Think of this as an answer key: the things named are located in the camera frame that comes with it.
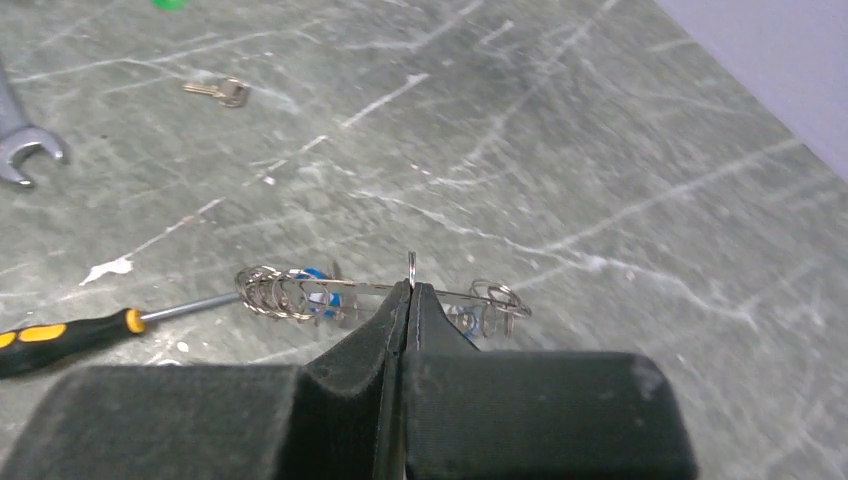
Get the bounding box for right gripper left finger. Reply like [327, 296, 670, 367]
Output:
[1, 281, 412, 479]

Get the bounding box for yellow black screwdriver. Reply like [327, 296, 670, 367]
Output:
[1, 292, 241, 379]

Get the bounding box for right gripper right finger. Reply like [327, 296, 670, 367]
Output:
[402, 283, 699, 479]

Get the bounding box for silver open-end wrench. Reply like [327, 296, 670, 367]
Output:
[1, 66, 69, 188]

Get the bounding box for small detached silver key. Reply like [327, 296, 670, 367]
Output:
[182, 78, 251, 108]

